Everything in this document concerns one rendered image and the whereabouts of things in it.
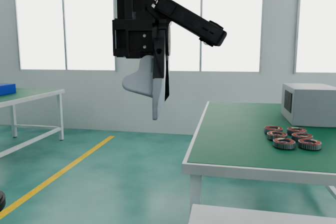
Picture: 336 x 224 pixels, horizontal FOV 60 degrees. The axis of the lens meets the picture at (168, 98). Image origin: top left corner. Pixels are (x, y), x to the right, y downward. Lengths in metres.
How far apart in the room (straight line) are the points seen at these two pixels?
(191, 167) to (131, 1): 1.02
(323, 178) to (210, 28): 1.09
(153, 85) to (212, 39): 0.12
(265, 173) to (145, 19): 1.05
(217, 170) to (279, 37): 3.32
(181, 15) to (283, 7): 4.11
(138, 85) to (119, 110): 4.41
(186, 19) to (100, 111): 4.55
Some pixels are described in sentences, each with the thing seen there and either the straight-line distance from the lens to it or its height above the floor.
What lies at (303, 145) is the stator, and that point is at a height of 0.77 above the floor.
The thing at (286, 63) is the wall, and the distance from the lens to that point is 4.49.
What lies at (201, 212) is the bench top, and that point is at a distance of 1.00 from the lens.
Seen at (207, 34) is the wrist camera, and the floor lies 1.27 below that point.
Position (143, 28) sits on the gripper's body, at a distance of 0.43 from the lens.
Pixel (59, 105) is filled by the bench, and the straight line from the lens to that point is 4.46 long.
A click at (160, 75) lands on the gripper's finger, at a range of 0.39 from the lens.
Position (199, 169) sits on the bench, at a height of 0.73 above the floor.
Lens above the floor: 1.24
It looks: 8 degrees down
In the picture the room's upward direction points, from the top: straight up
